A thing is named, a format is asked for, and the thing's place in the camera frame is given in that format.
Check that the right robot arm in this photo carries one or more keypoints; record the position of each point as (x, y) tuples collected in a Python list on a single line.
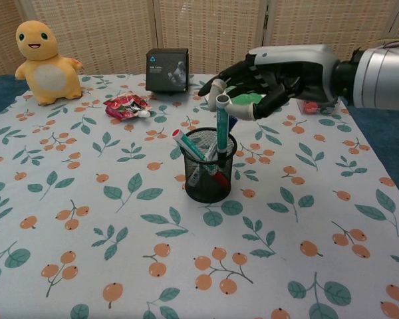
[(379, 79)]

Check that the blue marker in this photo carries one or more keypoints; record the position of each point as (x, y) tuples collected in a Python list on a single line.
[(232, 123)]

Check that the yellow plush dinosaur toy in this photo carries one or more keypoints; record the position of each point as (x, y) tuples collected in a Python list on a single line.
[(48, 76)]

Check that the floral print tablecloth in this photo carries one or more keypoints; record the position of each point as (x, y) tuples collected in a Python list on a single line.
[(199, 249)]

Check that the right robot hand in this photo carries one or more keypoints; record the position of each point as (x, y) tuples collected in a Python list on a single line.
[(296, 66)]

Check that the black cap marker pen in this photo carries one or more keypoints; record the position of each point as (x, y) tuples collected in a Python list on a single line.
[(222, 133)]

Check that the woven folding screen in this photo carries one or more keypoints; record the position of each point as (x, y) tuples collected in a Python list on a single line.
[(103, 33)]

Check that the green sachet packet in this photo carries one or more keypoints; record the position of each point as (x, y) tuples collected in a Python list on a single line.
[(247, 99)]

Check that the white paper plate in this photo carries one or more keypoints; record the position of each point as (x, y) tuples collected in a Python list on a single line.
[(210, 101)]

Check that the red-capped teal whiteboard marker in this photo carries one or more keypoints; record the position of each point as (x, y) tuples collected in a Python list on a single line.
[(189, 144)]

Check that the clear box of coffee capsules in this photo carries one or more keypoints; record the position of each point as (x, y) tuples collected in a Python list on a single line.
[(311, 107)]

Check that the red snack pouch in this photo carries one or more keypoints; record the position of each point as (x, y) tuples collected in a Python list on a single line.
[(123, 104)]

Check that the black cardboard product box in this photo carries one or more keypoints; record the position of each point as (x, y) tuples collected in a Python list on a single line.
[(166, 71)]

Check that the black mesh pen holder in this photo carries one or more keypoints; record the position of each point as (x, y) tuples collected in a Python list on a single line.
[(206, 194)]

